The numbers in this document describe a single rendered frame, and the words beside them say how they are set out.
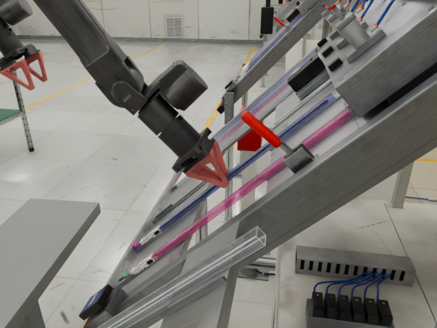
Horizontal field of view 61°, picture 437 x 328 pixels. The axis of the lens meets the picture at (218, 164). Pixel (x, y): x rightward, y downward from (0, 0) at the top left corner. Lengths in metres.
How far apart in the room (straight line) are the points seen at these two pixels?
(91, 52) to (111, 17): 9.54
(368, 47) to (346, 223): 0.72
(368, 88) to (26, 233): 1.00
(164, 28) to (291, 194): 9.32
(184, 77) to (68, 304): 1.37
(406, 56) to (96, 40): 0.43
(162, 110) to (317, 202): 0.32
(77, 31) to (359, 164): 0.45
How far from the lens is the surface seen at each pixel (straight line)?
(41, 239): 1.17
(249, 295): 1.76
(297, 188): 0.46
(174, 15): 9.60
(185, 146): 0.65
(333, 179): 0.45
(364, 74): 0.46
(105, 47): 0.63
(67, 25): 0.64
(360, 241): 1.08
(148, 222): 0.91
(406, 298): 0.96
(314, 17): 1.86
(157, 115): 0.65
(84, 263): 2.01
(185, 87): 0.63
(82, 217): 1.22
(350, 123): 0.51
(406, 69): 0.47
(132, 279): 0.72
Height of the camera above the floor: 1.23
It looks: 25 degrees down
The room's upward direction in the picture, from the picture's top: straight up
